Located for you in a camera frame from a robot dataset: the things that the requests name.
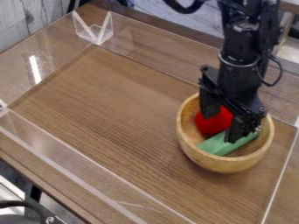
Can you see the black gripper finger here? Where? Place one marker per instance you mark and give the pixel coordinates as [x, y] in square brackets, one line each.
[210, 103]
[242, 126]

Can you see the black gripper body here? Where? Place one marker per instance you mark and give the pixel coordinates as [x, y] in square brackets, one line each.
[237, 81]

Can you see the red plush fruit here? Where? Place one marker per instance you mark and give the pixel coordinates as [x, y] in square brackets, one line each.
[214, 125]

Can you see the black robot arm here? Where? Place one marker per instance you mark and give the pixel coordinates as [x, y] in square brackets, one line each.
[251, 30]

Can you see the green rectangular block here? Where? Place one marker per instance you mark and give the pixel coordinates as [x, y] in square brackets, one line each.
[218, 147]

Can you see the wooden bowl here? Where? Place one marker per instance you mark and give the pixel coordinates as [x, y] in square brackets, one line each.
[241, 159]

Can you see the black table leg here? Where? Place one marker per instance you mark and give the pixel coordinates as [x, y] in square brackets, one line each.
[35, 193]

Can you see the clear acrylic corner bracket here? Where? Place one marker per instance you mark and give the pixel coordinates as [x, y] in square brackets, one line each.
[94, 33]

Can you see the clear acrylic front wall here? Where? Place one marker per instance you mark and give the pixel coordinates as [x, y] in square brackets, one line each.
[82, 184]

